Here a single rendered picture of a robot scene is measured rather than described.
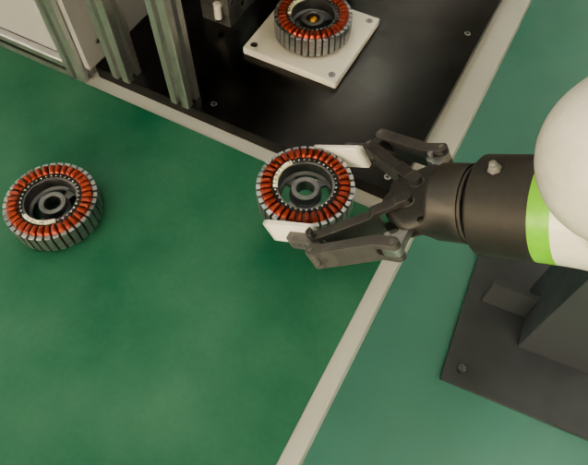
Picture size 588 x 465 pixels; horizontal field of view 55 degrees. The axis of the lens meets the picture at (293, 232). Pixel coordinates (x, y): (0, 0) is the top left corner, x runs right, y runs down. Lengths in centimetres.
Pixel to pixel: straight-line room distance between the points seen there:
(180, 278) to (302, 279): 14
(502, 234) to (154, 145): 49
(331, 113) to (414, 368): 82
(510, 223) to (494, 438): 101
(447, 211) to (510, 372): 100
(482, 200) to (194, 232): 36
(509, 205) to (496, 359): 102
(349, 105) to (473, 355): 84
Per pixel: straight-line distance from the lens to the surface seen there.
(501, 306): 153
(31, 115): 89
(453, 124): 83
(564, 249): 48
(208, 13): 92
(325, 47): 83
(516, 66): 210
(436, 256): 158
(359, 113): 79
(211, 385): 63
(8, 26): 98
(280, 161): 66
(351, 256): 55
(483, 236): 50
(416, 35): 91
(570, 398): 152
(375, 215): 55
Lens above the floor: 135
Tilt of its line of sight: 60 degrees down
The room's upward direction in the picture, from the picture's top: straight up
